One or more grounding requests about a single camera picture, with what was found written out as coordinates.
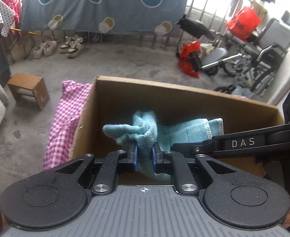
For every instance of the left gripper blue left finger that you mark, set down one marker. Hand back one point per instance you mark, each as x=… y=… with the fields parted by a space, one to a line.
x=132 y=157

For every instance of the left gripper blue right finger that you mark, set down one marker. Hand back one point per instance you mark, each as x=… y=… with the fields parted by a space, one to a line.
x=157 y=158

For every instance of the teal waffle cloth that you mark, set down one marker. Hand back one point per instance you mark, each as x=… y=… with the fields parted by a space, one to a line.
x=145 y=131

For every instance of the brown cardboard box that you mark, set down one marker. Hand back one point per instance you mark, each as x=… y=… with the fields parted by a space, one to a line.
x=114 y=100

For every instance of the pink checkered tablecloth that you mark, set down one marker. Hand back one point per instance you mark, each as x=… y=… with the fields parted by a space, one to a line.
x=65 y=122

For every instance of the wheelchair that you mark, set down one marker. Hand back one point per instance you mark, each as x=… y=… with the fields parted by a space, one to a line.
x=258 y=58

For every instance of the red bag on floor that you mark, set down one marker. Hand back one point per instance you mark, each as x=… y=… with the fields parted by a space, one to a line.
x=184 y=50

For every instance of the black white sneaker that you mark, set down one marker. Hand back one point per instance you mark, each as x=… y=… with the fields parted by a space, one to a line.
x=66 y=45
x=76 y=47

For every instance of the small wooden stool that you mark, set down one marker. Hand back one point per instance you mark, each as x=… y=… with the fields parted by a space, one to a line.
x=33 y=86

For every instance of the red plastic bag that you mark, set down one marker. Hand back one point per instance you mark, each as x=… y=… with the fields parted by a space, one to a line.
x=243 y=23

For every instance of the blue patterned hanging sheet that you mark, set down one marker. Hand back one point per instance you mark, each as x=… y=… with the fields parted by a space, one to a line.
x=119 y=17

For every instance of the polka dot white garment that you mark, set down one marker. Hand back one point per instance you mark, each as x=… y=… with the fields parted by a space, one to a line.
x=7 y=16

